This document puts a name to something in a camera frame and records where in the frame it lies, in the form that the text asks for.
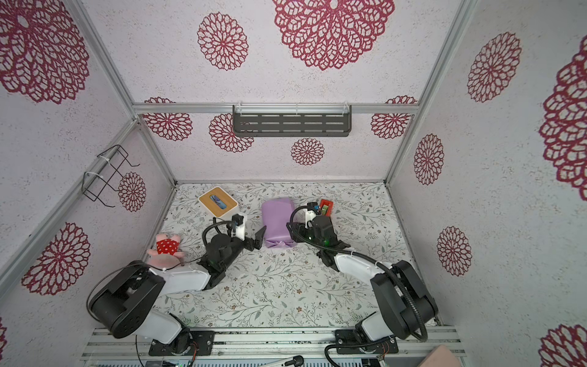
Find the pink wrapping paper sheet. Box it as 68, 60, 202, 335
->
261, 197, 297, 249

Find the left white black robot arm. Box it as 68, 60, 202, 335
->
87, 220, 267, 344

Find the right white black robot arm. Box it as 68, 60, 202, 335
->
287, 216, 438, 343

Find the white box with wooden lid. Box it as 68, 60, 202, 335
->
198, 187, 239, 220

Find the red tape dispenser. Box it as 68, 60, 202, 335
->
319, 199, 334, 217

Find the blue item on wooden lid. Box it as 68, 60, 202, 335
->
210, 195, 227, 210

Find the pink plush toy red dress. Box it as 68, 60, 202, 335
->
147, 233, 185, 269

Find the pink object bottom right corner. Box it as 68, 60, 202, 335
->
418, 345, 462, 367

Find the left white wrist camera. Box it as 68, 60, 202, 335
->
231, 213, 247, 241

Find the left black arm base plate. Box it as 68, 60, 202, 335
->
148, 330, 216, 357

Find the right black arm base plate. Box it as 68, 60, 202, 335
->
334, 329, 399, 355

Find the grey slotted wall shelf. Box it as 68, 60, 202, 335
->
232, 105, 353, 138

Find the black knob handle front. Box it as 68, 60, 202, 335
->
260, 355, 305, 367

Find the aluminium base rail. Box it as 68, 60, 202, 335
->
77, 327, 471, 366

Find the black wire wall rack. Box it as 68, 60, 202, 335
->
81, 144, 139, 208

